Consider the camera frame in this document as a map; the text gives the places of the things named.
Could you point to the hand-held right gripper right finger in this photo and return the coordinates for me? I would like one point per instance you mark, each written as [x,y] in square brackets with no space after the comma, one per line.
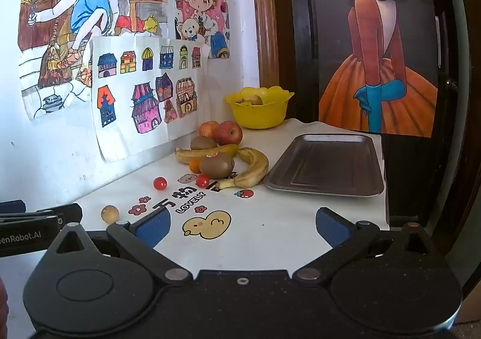
[330,228]

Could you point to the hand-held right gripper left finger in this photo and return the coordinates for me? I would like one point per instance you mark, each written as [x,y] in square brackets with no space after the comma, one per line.
[156,226]

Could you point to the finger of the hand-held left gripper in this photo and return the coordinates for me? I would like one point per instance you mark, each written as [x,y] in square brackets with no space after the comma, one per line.
[11,207]
[69,213]

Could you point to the small tan longan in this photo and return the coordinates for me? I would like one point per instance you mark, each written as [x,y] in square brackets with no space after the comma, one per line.
[109,213]

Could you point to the red cherry tomato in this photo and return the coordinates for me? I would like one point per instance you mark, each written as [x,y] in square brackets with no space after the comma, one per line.
[160,183]
[203,180]

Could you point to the rectangular metal tray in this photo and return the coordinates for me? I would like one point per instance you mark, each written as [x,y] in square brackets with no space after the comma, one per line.
[323,166]

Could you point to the small orange tangerine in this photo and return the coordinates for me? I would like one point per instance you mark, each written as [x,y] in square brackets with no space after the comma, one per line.
[194,166]

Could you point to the straight yellow banana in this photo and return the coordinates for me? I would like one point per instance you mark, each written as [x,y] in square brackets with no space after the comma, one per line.
[188,155]

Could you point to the kiwi with red sticker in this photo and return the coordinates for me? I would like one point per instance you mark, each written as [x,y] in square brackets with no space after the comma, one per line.
[217,166]

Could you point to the plain brown kiwi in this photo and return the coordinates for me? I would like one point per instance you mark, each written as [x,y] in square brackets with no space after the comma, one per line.
[203,143]

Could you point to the curved yellow banana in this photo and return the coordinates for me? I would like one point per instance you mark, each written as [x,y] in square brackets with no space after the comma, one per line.
[255,169]

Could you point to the yellowish red apple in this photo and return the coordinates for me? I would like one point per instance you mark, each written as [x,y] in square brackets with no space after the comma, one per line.
[208,129]

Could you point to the deep red apple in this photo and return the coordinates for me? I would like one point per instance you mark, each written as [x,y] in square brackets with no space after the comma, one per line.
[229,133]

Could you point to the yellow scalloped plastic bowl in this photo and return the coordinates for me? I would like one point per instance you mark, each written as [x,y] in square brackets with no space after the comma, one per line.
[259,115]

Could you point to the colourful houses drawing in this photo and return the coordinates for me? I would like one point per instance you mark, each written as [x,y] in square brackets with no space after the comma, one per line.
[150,79]

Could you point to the brownish fruit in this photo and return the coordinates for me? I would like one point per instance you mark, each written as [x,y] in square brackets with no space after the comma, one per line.
[252,100]

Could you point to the orange dress woman poster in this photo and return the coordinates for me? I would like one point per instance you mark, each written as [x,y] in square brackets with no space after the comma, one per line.
[375,60]

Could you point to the dark wooden door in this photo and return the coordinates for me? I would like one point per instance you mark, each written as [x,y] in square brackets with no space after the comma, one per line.
[300,42]

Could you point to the laughing boy fan drawing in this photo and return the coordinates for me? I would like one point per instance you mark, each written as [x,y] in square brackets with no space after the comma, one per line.
[90,4]

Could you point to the curly-haired child bear drawing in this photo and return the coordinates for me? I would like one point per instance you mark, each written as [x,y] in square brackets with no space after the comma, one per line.
[199,4]

